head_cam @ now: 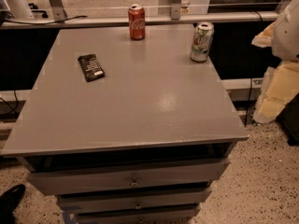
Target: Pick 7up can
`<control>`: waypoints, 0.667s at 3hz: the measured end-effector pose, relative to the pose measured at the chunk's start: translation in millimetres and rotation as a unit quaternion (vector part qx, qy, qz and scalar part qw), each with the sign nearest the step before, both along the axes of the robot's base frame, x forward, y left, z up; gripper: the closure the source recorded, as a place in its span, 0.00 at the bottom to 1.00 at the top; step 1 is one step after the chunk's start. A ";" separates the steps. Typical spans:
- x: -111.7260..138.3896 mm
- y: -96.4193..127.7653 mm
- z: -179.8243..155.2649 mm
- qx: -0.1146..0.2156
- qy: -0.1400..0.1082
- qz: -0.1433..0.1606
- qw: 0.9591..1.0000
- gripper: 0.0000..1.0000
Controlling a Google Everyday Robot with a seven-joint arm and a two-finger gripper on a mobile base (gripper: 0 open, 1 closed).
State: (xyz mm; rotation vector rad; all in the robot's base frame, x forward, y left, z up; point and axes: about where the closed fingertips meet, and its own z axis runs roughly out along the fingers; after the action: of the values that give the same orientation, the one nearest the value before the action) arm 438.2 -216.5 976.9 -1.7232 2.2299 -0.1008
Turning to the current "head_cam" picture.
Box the grey drawer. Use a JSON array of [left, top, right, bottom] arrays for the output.
[[28, 158, 230, 195], [76, 204, 199, 224], [58, 187, 211, 214]]

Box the grey metal rail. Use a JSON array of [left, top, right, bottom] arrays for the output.
[[0, 11, 278, 30]]

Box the black snack bar wrapper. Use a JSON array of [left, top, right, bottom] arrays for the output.
[[78, 54, 105, 82]]

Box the red coca-cola can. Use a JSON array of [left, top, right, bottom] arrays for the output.
[[128, 4, 145, 40]]

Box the black cable on rail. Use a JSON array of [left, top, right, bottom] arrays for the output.
[[3, 14, 88, 26]]

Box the bottom grey drawer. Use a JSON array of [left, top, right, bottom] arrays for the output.
[[76, 204, 199, 224]]

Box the grey drawer cabinet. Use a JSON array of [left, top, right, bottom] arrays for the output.
[[0, 23, 249, 224]]

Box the green white 7up can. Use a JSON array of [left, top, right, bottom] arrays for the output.
[[190, 21, 214, 63]]

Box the black shoe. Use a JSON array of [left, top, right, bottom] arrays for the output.
[[0, 184, 25, 224]]

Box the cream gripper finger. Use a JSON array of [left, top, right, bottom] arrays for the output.
[[253, 61, 299, 123], [251, 22, 276, 48]]

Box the top grey drawer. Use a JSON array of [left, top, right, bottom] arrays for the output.
[[28, 158, 230, 195]]

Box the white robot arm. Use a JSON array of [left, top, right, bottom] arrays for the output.
[[251, 0, 299, 123]]

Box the middle grey drawer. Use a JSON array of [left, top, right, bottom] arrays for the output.
[[58, 187, 211, 214]]

